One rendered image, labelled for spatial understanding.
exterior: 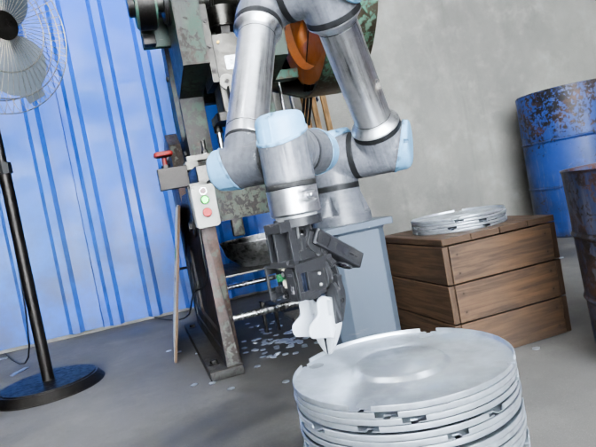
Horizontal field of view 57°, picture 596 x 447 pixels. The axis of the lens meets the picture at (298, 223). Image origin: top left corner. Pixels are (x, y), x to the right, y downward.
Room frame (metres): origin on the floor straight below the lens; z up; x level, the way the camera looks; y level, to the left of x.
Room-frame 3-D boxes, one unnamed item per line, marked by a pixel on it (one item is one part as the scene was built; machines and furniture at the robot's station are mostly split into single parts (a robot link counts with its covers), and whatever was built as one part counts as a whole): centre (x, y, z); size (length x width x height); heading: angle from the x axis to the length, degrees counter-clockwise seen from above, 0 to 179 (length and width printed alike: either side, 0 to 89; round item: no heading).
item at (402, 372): (0.73, -0.10, 0.30); 0.29 x 0.29 x 0.01
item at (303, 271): (0.81, 0.01, 0.45); 0.09 x 0.08 x 0.12; 131
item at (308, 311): (0.83, 0.01, 0.34); 0.06 x 0.03 x 0.09; 131
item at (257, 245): (2.15, 0.14, 0.36); 0.34 x 0.34 x 0.10
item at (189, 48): (2.29, 0.18, 0.83); 0.79 x 0.43 x 1.34; 16
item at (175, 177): (1.84, 0.38, 0.62); 0.10 x 0.06 x 0.20; 106
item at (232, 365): (2.21, 0.44, 0.45); 0.92 x 0.12 x 0.90; 16
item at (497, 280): (1.74, -0.50, 0.18); 0.40 x 0.38 x 0.35; 16
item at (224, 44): (2.11, 0.13, 1.04); 0.17 x 0.15 x 0.30; 16
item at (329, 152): (0.92, -0.03, 0.61); 0.11 x 0.11 x 0.08; 66
